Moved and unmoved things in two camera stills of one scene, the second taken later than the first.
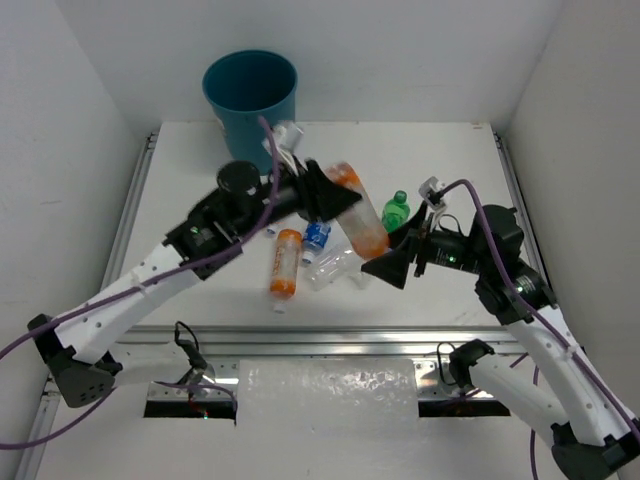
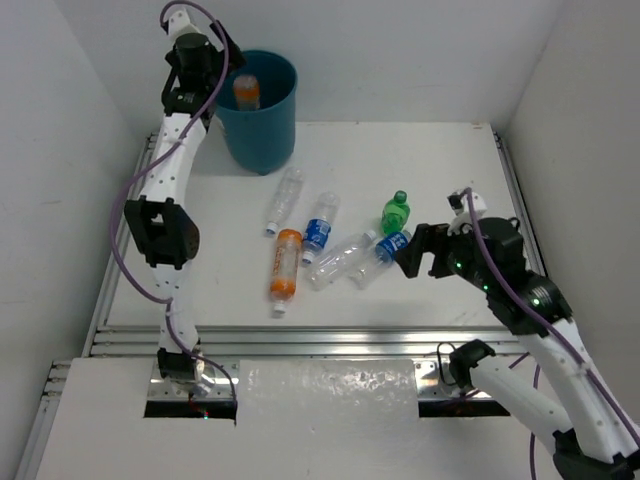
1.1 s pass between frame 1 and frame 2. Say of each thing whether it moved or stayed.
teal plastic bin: stayed
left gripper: moved
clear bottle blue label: stayed
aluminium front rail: stayed
